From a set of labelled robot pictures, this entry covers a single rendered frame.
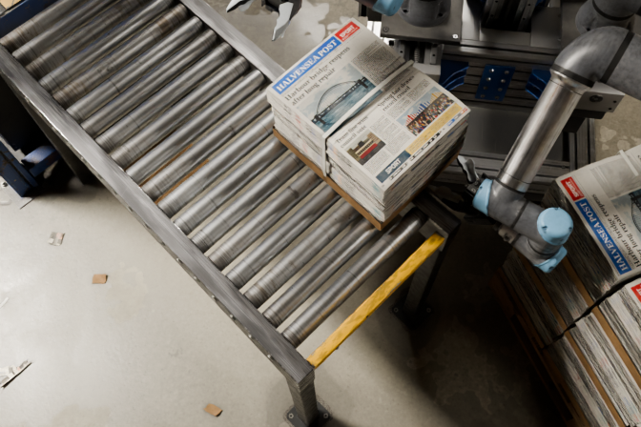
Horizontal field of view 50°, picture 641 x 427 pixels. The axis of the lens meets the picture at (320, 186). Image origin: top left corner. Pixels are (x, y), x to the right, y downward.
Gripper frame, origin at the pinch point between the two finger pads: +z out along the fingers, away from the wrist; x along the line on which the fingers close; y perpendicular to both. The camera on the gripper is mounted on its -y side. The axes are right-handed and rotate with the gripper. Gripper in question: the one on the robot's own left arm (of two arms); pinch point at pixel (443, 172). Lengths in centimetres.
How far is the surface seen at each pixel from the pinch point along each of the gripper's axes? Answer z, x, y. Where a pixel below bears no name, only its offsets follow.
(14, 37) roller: 112, 54, 1
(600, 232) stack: -37.6, -12.1, 4.6
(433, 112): 5.3, 2.5, 25.1
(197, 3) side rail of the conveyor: 85, 9, 2
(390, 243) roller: -4.2, 24.0, 1.6
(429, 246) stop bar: -11.6, 18.7, 3.7
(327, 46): 35.0, 6.2, 25.0
